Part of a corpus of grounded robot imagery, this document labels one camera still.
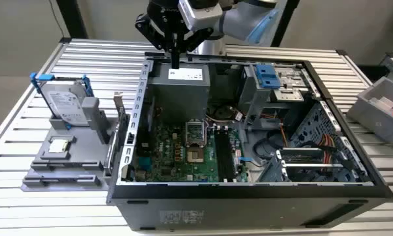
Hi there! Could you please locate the black metal frame post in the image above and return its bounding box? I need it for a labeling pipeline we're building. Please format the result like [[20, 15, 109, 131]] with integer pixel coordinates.
[[270, 0, 301, 47], [54, 0, 89, 40]]

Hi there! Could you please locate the grey plastic bin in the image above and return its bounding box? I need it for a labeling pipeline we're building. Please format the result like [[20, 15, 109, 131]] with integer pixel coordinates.
[[346, 76, 393, 149]]

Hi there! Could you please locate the black open PC case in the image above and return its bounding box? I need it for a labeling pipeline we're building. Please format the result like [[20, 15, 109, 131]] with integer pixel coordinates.
[[105, 51, 393, 232]]

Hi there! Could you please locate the grey power supply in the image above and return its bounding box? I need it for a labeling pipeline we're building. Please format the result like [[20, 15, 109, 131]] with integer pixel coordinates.
[[146, 62, 212, 123]]

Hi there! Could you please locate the silver CPU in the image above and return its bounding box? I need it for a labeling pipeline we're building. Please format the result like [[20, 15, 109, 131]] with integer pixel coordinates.
[[48, 138, 69, 152]]

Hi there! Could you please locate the green motherboard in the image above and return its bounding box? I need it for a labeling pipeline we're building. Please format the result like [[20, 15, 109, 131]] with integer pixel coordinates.
[[136, 118, 249, 183]]

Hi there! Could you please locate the white block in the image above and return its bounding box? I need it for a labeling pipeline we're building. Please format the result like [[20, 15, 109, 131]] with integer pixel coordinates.
[[368, 96, 393, 111]]

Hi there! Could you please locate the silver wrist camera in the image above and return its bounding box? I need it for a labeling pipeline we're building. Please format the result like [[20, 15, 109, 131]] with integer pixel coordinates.
[[177, 0, 224, 28]]

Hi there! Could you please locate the red yellow wire bundle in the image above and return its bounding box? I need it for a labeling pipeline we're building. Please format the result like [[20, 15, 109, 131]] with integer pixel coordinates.
[[317, 134, 337, 173]]

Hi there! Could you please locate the black RAM slot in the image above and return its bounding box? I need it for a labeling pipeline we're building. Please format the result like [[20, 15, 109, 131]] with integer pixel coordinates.
[[214, 125, 229, 183], [222, 125, 237, 183]]

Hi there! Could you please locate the green graphics card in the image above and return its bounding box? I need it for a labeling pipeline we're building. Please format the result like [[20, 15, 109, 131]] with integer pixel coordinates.
[[106, 91, 132, 174]]

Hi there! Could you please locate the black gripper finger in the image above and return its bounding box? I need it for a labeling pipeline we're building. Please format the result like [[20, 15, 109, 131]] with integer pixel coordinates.
[[174, 27, 214, 70], [134, 13, 176, 70]]

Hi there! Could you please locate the orange wire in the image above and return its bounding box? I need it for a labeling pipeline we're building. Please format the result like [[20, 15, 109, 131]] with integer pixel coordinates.
[[277, 122, 289, 148]]

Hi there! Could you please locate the blue disk carrier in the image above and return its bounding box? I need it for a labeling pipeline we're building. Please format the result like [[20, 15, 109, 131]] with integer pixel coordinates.
[[29, 72, 92, 130], [253, 64, 280, 89]]

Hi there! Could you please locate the black looped wire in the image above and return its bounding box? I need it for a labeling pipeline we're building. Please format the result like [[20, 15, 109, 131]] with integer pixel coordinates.
[[252, 130, 282, 168]]

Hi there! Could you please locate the black round fan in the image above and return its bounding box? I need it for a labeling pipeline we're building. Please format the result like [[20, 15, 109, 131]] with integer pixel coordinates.
[[212, 104, 241, 121]]

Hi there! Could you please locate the grey metal disk bay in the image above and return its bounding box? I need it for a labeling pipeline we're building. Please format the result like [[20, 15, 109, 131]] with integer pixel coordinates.
[[257, 147, 346, 183]]

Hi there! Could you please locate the CPU socket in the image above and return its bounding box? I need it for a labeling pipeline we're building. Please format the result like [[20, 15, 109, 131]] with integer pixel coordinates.
[[185, 146, 206, 165]]

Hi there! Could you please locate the metal socket cover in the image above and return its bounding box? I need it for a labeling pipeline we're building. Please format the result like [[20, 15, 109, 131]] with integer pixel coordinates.
[[185, 118, 206, 146]]

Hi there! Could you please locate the silver hard disk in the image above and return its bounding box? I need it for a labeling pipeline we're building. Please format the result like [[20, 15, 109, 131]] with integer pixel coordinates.
[[38, 80, 88, 123]]

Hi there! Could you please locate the grey parts rack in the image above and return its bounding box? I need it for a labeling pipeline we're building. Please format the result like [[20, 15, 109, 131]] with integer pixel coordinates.
[[21, 96, 132, 192]]

